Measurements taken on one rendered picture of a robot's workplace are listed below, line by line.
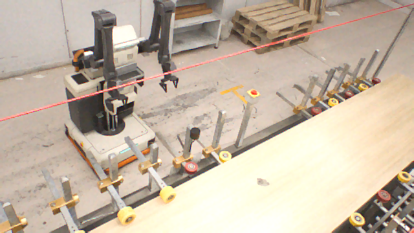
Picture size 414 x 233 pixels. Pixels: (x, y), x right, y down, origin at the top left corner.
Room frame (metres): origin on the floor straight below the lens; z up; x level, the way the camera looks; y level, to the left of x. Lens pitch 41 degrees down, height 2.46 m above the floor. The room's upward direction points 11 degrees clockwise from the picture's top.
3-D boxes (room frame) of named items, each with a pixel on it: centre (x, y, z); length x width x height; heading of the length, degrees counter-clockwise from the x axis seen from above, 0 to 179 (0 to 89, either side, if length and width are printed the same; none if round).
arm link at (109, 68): (1.68, 0.69, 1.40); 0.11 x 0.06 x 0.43; 141
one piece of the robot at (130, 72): (1.96, 0.68, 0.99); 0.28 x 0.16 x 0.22; 140
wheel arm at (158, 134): (1.46, 0.19, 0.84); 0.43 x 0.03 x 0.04; 45
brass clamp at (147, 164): (1.23, 0.29, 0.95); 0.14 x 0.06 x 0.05; 135
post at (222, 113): (1.60, -0.08, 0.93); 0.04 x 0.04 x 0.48; 45
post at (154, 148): (1.25, 0.27, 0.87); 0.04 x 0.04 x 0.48; 45
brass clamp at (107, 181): (1.06, 0.47, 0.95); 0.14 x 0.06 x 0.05; 135
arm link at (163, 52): (2.01, 0.41, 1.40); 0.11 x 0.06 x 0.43; 140
